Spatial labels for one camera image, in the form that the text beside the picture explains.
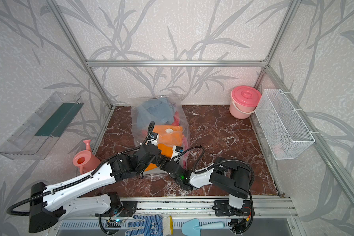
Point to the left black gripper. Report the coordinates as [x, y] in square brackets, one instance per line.
[157, 155]

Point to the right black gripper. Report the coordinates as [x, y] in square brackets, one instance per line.
[166, 161]

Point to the orange trousers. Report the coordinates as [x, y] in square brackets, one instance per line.
[166, 141]

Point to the clear plastic vacuum bag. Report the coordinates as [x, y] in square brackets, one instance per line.
[140, 134]

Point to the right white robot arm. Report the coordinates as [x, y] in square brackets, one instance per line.
[232, 176]

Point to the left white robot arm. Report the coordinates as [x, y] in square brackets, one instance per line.
[46, 205]

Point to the pink garment in bag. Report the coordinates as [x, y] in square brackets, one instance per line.
[178, 121]

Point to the blue folded towel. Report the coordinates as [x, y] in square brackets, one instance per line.
[159, 110]

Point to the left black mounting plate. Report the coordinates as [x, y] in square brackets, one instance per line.
[126, 209]

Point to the black mounting plate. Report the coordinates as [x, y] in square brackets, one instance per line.
[126, 209]
[222, 208]

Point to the blue dotted work glove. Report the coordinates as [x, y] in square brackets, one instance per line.
[150, 225]

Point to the light blue toy shovel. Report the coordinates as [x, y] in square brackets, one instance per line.
[193, 227]

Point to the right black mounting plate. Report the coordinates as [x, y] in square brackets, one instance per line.
[222, 208]

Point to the pink watering can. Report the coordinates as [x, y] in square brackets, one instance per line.
[85, 160]

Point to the pink lidded bucket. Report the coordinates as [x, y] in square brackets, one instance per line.
[244, 100]

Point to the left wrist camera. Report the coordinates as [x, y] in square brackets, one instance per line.
[153, 138]

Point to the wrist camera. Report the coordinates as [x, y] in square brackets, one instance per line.
[153, 138]
[177, 151]

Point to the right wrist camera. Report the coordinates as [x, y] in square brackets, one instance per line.
[177, 151]

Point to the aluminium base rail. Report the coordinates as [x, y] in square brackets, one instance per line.
[178, 207]

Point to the clear plastic wall shelf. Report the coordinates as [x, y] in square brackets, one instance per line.
[37, 136]

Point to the white wire mesh basket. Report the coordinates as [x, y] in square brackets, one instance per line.
[285, 131]

